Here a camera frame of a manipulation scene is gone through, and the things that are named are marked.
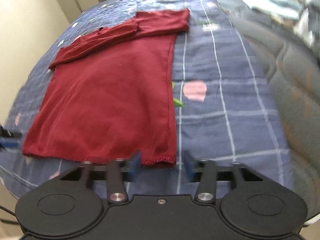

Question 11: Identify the red long-sleeve sweater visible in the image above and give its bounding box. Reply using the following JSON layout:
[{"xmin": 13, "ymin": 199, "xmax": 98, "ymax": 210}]
[{"xmin": 22, "ymin": 9, "xmax": 190, "ymax": 166}]

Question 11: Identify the blue plaid floral quilt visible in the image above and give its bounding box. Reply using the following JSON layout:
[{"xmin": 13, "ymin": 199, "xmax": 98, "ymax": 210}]
[{"xmin": 1, "ymin": 0, "xmax": 293, "ymax": 198}]

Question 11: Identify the dark grey quilted mattress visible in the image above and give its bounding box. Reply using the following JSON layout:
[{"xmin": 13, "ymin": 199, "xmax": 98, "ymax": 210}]
[{"xmin": 217, "ymin": 0, "xmax": 319, "ymax": 218}]

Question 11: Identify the light blue folded cloth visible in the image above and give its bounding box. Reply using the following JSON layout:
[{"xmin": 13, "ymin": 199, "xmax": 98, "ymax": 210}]
[{"xmin": 242, "ymin": 0, "xmax": 303, "ymax": 21}]

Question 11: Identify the grey quilted blanket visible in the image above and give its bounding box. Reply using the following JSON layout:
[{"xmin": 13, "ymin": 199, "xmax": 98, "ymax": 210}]
[{"xmin": 294, "ymin": 0, "xmax": 319, "ymax": 62}]

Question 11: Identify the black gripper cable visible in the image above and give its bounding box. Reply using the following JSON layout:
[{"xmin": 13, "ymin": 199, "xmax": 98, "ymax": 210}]
[{"xmin": 0, "ymin": 204, "xmax": 20, "ymax": 225}]

